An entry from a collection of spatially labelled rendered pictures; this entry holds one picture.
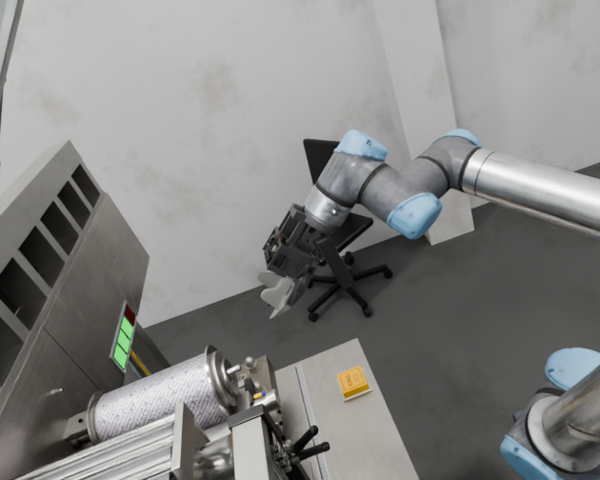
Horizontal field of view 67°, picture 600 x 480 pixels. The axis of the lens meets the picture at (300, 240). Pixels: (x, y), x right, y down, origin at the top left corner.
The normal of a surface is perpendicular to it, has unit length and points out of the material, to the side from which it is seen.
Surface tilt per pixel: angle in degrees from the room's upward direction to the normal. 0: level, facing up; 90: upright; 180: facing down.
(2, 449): 90
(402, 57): 90
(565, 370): 7
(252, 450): 0
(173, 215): 90
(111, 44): 90
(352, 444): 0
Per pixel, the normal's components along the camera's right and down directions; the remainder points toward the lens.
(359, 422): -0.34, -0.79
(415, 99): 0.11, 0.50
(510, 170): -0.48, -0.42
